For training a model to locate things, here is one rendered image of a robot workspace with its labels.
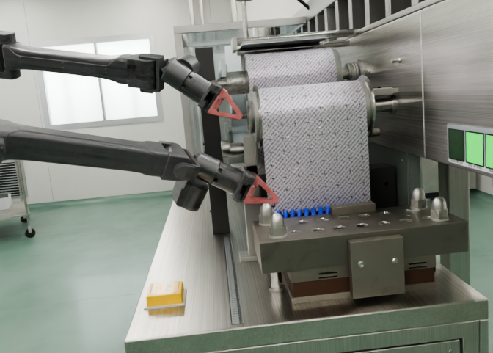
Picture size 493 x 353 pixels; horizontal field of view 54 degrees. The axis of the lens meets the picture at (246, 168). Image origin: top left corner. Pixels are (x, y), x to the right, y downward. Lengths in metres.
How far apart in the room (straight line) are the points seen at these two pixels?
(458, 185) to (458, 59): 0.52
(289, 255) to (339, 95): 0.39
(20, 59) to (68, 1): 5.69
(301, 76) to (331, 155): 0.30
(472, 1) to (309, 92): 0.39
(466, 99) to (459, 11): 0.15
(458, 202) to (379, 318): 0.53
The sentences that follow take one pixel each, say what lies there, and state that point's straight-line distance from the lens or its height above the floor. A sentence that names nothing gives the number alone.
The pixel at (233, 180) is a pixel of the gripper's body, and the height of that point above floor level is 1.12.
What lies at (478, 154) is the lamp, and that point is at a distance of 0.87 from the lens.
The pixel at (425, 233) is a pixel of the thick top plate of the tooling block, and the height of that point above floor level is 1.01.
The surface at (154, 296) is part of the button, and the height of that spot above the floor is 0.92.
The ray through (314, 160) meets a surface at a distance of 1.09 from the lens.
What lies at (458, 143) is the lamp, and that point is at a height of 1.19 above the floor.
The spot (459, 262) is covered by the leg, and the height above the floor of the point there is 0.81.
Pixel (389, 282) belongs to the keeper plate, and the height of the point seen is 0.94.
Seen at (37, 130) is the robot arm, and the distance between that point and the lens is 0.93.
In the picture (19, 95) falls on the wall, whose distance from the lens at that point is 7.08.
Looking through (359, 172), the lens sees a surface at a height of 1.11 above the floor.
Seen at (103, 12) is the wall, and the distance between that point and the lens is 6.84.
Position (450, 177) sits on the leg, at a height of 1.05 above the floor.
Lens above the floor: 1.31
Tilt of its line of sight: 9 degrees down
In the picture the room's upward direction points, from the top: 5 degrees counter-clockwise
